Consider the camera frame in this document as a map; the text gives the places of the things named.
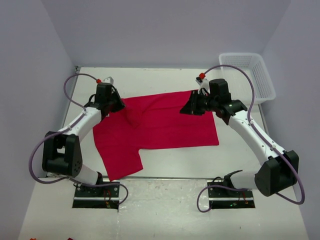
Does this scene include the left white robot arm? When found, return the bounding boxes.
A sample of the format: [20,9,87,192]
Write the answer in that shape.
[42,82,125,186]

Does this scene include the white plastic basket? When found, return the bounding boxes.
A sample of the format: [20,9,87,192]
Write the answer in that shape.
[218,53,276,106]

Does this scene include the red t shirt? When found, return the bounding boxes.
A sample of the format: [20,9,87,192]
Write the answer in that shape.
[93,91,219,181]

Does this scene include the purple cable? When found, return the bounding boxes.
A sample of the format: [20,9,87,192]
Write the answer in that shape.
[28,73,129,207]
[196,64,306,213]

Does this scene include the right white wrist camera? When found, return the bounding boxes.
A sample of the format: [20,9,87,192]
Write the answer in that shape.
[195,73,209,96]

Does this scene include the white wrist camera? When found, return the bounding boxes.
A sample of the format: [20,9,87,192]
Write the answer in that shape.
[195,73,209,96]
[96,76,114,85]

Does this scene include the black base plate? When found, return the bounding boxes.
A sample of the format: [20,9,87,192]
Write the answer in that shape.
[207,187,256,210]
[72,183,120,210]

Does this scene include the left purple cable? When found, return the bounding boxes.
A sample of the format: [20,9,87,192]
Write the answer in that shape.
[28,73,129,207]

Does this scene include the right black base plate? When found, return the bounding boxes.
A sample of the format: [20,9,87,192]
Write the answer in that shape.
[207,187,256,210]

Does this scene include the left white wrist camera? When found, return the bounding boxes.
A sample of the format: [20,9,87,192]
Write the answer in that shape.
[96,76,114,85]

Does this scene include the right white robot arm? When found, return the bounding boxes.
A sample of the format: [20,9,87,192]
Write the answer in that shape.
[180,78,299,197]

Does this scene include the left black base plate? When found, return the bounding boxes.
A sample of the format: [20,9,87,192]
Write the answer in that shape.
[72,183,120,210]

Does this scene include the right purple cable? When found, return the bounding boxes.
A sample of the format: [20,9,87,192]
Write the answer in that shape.
[196,64,306,213]

